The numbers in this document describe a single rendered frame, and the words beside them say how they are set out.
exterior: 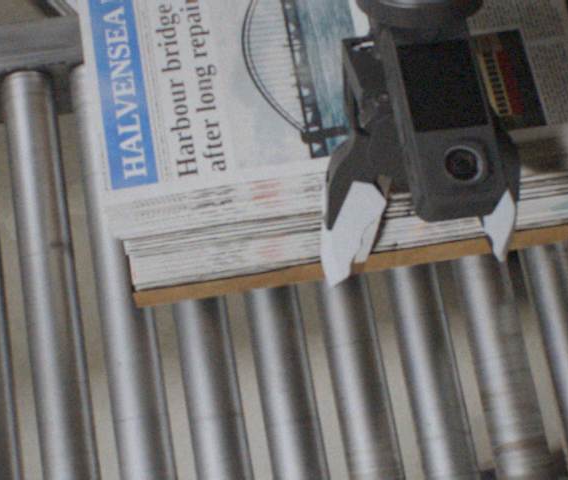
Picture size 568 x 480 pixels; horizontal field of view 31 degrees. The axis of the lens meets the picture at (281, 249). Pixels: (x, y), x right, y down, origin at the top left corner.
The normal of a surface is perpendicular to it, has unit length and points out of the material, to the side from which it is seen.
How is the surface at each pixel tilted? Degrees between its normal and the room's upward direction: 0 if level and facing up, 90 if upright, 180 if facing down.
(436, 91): 6
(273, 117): 6
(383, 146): 56
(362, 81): 34
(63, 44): 0
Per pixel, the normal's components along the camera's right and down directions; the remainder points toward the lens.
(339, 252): 0.15, 0.64
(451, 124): 0.05, -0.36
